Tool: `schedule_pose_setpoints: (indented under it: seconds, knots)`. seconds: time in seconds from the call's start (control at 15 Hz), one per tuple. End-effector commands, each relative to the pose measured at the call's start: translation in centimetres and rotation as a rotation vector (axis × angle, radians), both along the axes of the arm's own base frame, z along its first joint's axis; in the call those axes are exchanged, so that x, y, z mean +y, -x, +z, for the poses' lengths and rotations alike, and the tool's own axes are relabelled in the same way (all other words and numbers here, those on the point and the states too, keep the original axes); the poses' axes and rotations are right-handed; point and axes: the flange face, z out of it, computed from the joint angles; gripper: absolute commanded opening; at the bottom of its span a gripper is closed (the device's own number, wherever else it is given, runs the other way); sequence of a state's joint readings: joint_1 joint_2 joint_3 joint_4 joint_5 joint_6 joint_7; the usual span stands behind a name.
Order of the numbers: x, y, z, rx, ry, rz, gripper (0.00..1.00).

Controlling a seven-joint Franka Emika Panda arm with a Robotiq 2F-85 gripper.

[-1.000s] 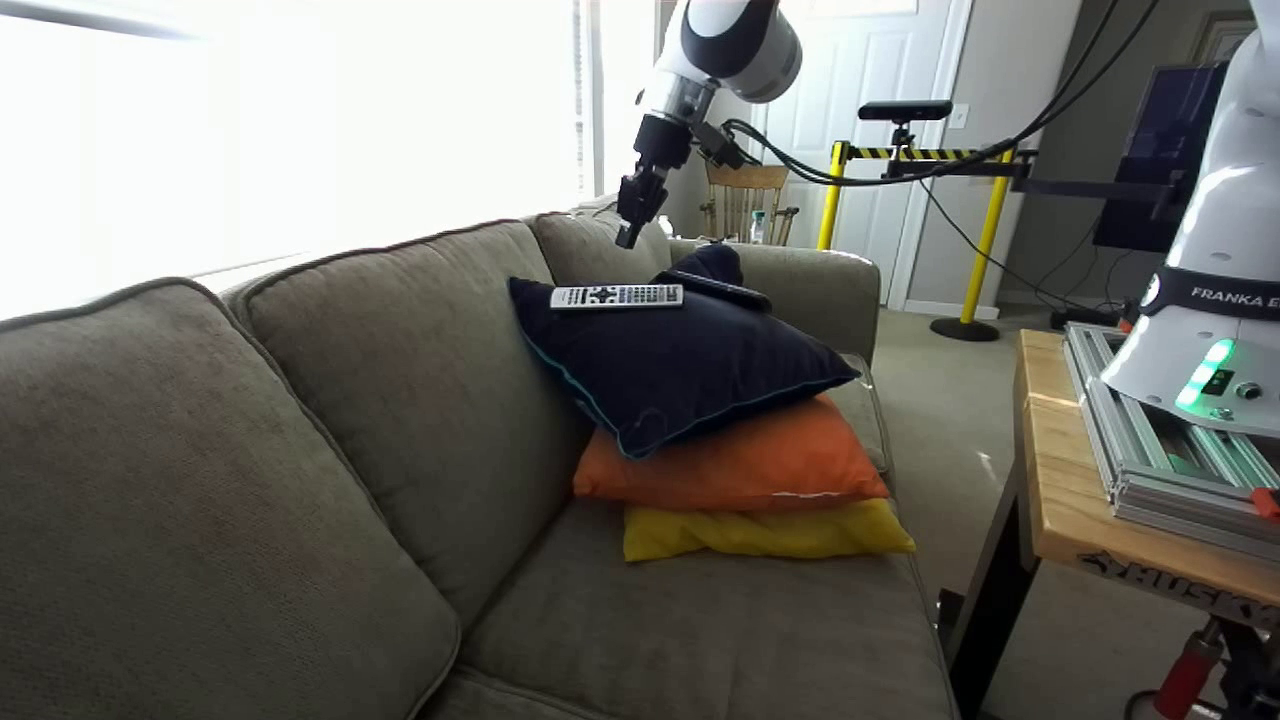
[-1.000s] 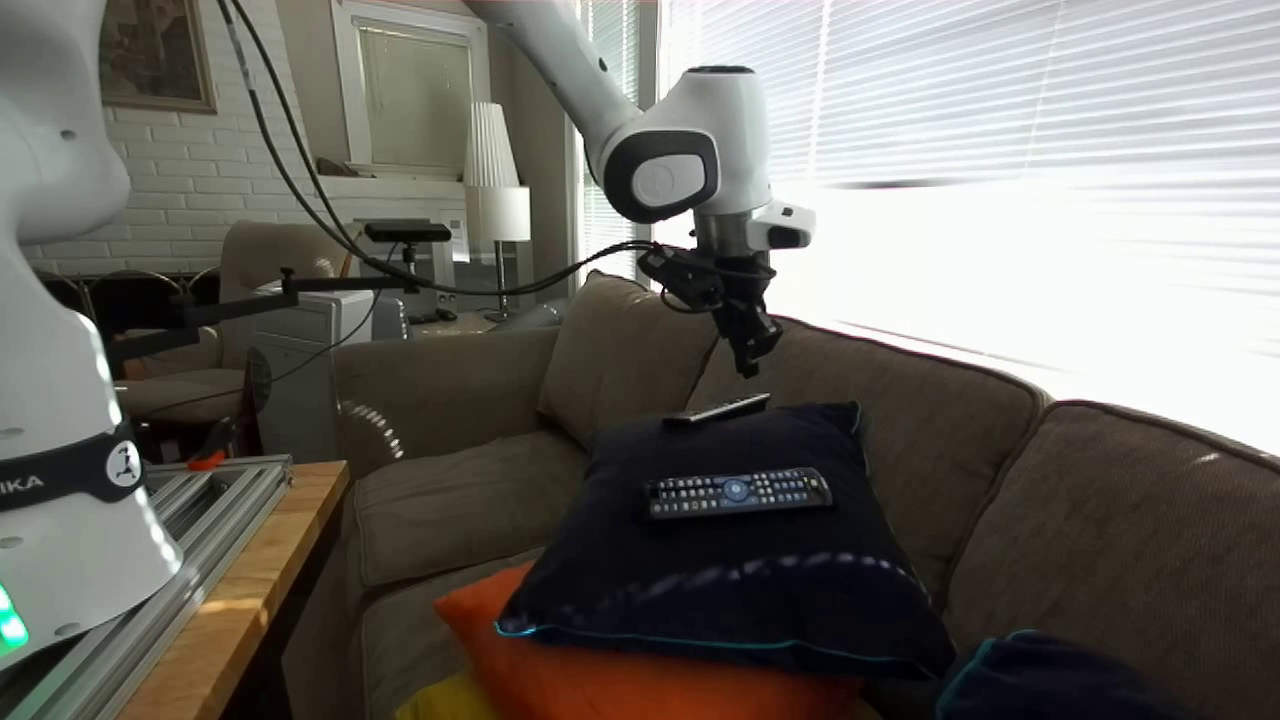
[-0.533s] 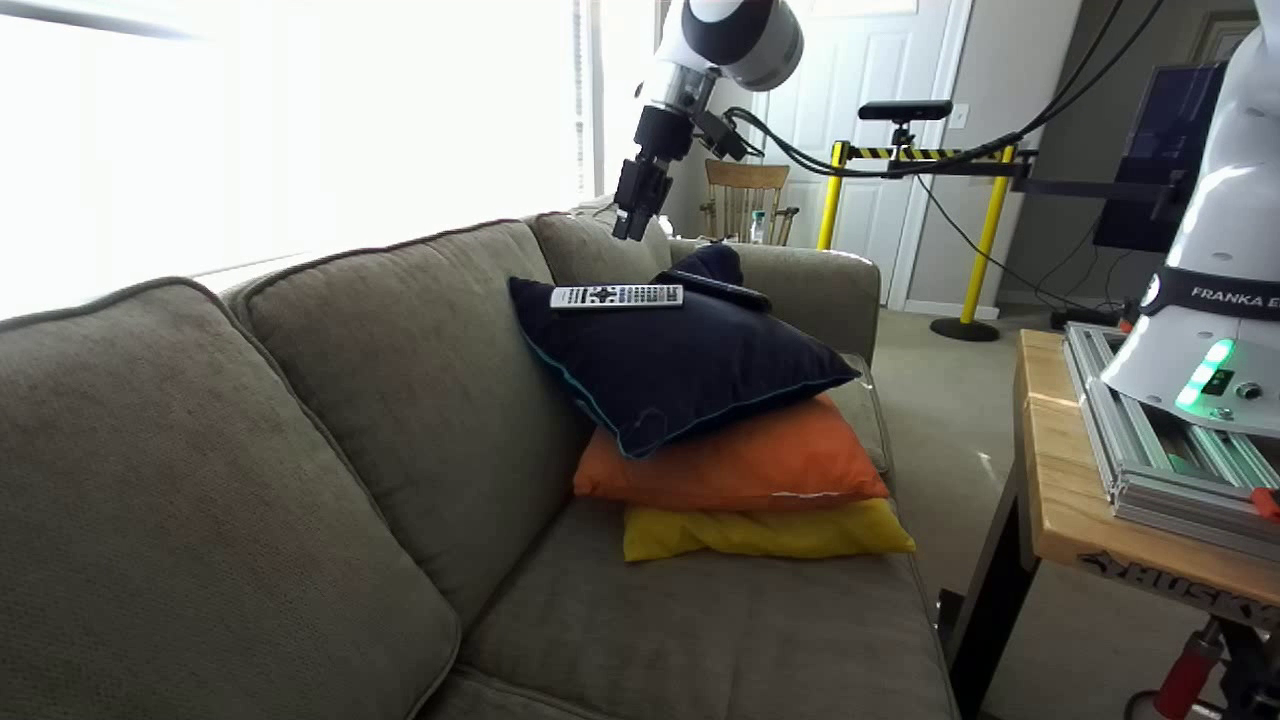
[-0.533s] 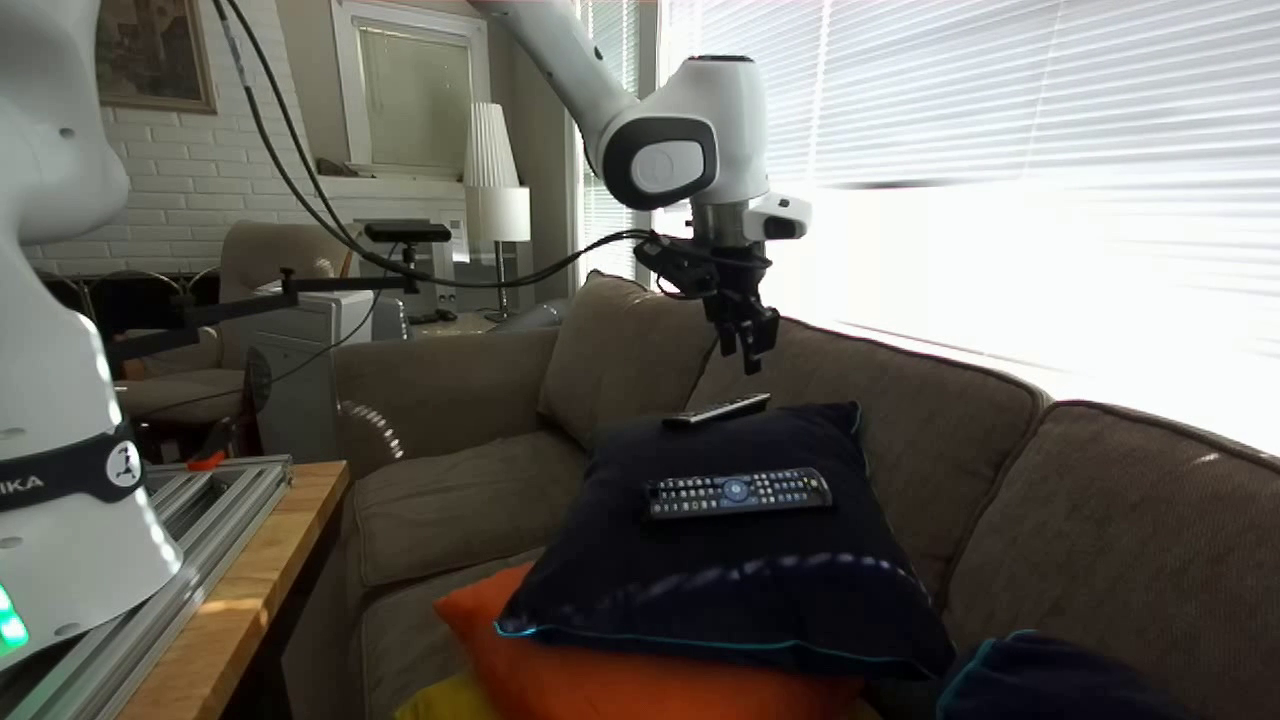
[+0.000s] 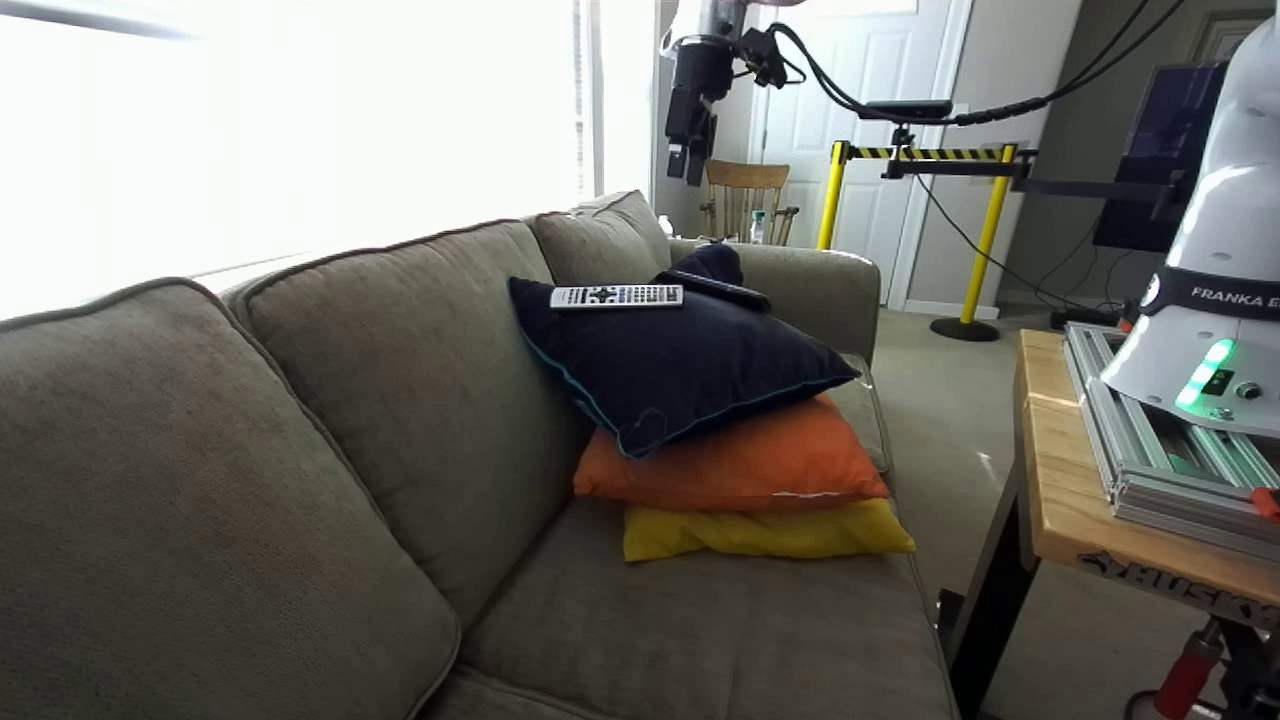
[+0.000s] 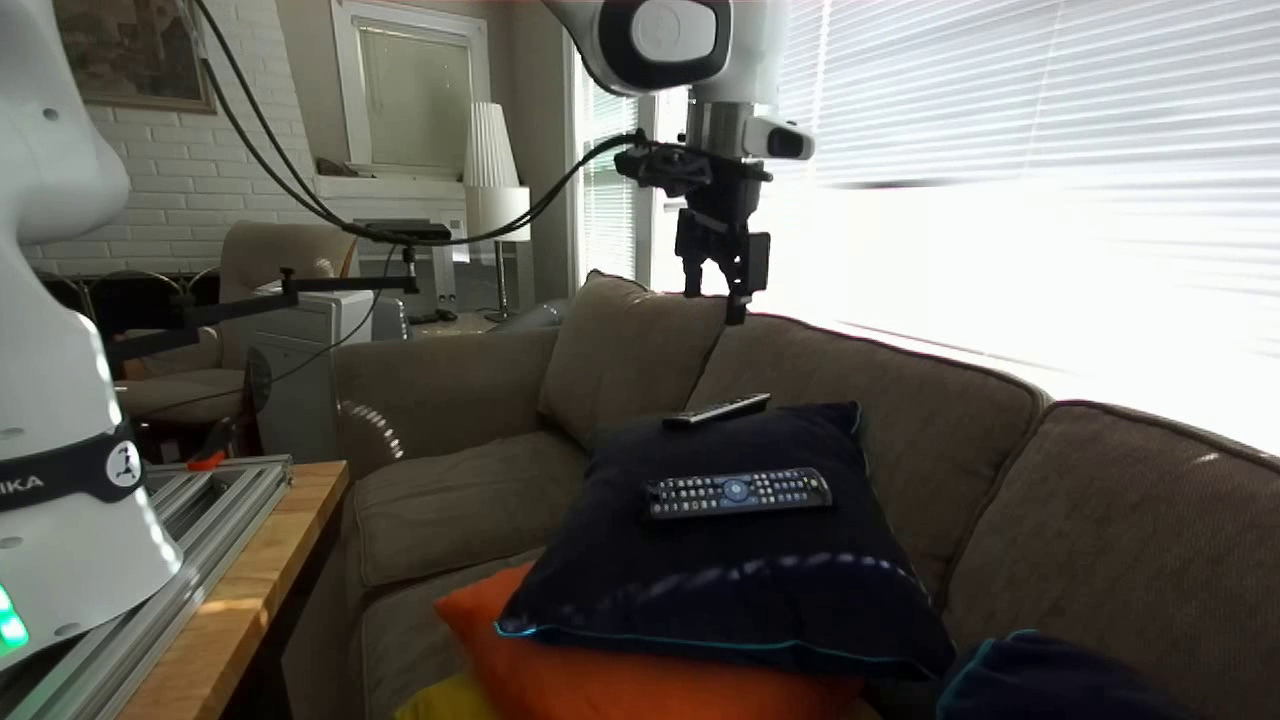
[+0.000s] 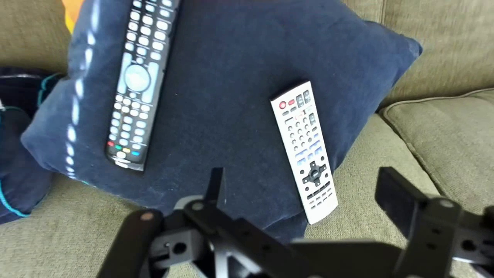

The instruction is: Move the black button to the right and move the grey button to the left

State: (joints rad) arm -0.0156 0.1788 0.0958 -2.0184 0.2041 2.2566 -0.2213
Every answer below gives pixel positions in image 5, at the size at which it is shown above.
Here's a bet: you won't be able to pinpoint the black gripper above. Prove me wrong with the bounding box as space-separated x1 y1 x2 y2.
663 34 733 182

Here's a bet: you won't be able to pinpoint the white remote control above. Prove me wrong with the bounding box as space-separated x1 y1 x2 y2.
547 285 684 310

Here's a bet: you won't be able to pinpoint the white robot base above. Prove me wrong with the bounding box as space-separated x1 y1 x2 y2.
1101 0 1280 435

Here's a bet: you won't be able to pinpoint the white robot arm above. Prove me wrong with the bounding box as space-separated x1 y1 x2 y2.
663 0 795 182

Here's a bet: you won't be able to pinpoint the wooden chair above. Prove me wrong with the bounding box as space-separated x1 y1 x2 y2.
699 160 802 243

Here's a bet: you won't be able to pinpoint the white door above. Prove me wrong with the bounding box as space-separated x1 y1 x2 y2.
749 0 970 304

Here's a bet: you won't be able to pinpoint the navy blue bolster pillow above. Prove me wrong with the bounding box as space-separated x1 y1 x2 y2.
680 243 746 285

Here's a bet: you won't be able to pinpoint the navy blue square pillow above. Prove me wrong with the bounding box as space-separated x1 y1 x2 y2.
509 275 856 454

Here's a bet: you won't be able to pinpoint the yellow black barrier stand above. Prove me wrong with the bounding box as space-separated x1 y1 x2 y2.
817 140 1026 344

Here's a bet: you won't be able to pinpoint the orange pillow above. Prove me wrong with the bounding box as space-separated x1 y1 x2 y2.
574 401 889 512

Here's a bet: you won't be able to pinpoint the yellow pillow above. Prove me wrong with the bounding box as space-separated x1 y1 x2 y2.
623 499 917 563

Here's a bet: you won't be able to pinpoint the grey fabric sofa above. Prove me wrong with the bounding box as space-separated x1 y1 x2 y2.
0 190 956 720

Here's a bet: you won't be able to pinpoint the wooden table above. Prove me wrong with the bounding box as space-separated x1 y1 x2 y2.
937 325 1280 720

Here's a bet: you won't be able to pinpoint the aluminium mounting rails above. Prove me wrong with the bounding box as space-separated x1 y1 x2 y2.
1063 325 1280 558

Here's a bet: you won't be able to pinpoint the black camera on stand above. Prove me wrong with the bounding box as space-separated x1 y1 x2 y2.
856 100 951 147

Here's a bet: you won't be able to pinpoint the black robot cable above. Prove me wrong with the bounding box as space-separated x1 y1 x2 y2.
736 0 1191 133

